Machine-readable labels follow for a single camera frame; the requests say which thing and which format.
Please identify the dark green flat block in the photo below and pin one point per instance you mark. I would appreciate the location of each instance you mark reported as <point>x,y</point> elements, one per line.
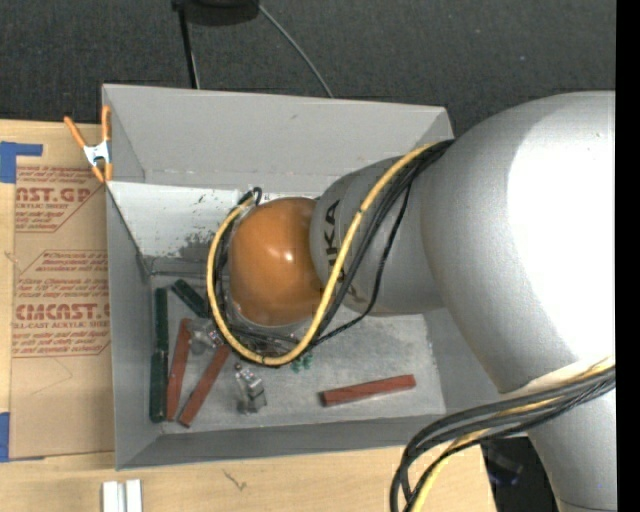
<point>159,387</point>
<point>189,298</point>
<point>161,320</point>

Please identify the red-brown flat block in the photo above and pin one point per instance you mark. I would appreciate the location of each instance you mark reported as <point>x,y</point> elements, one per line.
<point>367,390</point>
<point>202,390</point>
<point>178,370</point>

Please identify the brown cardboard board red print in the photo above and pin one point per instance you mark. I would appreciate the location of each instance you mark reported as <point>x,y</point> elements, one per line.
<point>60,390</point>

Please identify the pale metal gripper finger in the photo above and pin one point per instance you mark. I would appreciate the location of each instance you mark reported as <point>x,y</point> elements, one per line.
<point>251,392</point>
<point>200,339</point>

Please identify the grey metal bin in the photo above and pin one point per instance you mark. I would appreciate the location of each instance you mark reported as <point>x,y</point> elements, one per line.
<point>280,135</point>

